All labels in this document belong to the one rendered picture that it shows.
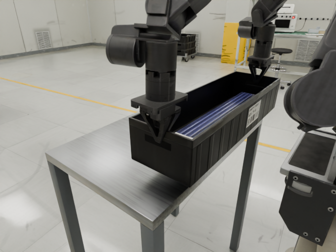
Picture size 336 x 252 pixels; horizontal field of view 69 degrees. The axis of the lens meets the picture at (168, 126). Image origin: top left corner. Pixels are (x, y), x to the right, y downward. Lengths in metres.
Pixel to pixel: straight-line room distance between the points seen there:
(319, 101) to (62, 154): 0.69
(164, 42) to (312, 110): 0.24
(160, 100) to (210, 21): 6.40
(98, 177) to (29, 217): 1.23
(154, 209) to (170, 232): 1.01
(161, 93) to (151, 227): 0.29
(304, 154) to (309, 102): 0.32
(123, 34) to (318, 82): 0.32
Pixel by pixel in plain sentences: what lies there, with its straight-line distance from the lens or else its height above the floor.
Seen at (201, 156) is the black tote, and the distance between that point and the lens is 0.51.
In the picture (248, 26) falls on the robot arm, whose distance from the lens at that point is 0.96.
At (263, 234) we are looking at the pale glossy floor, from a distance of 1.67.
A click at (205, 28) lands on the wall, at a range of 6.87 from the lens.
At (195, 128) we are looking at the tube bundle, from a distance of 0.65.
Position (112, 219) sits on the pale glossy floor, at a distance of 1.69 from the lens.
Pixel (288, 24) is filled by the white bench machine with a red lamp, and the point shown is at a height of 0.95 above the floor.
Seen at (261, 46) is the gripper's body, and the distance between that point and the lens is 0.93.
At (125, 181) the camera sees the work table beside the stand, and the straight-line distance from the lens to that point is 0.66.
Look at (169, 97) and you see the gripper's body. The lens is 0.45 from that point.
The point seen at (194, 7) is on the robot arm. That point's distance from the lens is 0.46.
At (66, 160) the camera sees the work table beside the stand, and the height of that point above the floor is 0.80.
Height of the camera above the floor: 1.21
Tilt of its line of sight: 26 degrees down
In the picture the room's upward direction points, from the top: straight up
